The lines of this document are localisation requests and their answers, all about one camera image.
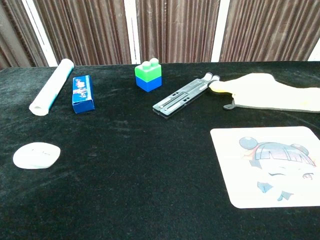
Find white computer mouse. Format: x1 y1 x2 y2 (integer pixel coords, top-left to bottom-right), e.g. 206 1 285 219
12 141 62 170

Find blue rectangular box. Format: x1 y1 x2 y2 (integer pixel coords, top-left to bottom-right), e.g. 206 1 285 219
71 74 96 115

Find cartoon girl mouse pad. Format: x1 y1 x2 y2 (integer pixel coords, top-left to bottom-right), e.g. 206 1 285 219
209 126 320 209

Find green and blue building block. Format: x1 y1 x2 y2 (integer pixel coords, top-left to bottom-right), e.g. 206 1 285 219
134 57 163 93

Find black velvet tablecloth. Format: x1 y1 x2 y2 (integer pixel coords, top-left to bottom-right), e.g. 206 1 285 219
0 60 320 240

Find brown pleated curtain panel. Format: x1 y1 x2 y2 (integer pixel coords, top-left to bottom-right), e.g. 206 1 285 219
219 0 320 63
135 0 221 64
33 0 132 67
0 0 49 70

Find cream yellow oven mitt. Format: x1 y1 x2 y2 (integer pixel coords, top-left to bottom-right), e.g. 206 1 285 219
208 72 320 113

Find white rolled tube blue print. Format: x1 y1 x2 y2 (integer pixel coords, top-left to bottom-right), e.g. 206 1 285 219
28 58 75 117

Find white partition frame post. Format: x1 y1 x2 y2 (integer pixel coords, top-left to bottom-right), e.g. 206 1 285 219
307 44 320 62
21 0 59 68
210 0 231 63
123 0 141 65

